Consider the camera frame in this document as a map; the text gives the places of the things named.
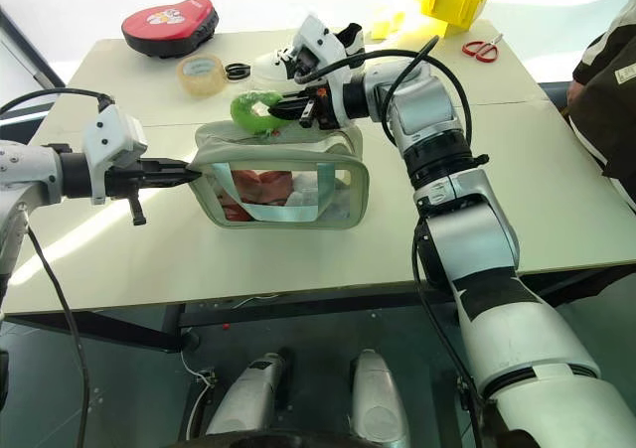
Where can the white and black sneaker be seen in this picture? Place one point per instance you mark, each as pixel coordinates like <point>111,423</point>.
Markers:
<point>270,70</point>

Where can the person in dark brown shirt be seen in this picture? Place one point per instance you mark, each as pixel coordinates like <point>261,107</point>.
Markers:
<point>611,80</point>

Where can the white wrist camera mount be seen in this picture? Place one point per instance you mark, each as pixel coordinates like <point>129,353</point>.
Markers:
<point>320,36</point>
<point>111,130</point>

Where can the black rubber rings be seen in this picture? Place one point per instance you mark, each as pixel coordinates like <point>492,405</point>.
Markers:
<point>242,74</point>

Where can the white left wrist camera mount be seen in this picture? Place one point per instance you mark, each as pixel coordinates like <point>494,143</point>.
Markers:
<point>111,130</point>

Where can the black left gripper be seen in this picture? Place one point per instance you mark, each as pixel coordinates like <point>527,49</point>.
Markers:
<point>124,180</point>

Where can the grey transparent pouch bag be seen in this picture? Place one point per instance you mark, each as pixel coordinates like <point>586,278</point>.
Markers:
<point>278,145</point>

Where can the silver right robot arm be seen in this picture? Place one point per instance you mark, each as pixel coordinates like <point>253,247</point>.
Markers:
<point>477,239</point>

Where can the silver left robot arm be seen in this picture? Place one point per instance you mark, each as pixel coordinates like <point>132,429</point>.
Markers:
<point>30,170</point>

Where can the person's bare forearm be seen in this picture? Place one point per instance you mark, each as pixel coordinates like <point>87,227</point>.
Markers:
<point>576,98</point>

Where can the clear packing tape roll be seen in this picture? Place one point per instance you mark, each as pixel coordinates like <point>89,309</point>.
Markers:
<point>191,85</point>

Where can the pale yellow paper sheets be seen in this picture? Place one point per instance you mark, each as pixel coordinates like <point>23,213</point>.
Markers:
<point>380,28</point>

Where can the red and black boxing pad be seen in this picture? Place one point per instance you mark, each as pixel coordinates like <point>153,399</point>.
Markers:
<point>164,21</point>

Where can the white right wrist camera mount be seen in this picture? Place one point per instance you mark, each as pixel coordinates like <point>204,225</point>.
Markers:
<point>320,36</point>

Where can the dark metal rail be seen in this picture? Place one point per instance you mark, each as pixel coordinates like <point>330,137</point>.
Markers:
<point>25,45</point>

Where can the silver right robot leg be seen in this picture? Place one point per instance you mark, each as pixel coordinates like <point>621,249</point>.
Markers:
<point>377,398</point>

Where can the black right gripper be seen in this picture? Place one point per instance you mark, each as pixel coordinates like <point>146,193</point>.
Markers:
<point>318,107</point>

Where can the silver robot leg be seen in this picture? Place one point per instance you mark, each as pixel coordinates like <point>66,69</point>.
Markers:
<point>377,398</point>
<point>248,398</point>

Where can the silver left robot leg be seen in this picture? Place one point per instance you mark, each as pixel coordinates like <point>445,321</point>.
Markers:
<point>248,398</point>

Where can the black metal table frame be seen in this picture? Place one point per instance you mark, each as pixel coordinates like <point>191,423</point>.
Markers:
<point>298,314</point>

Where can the yellow plastic bin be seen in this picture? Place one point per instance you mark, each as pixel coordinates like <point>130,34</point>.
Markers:
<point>447,6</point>

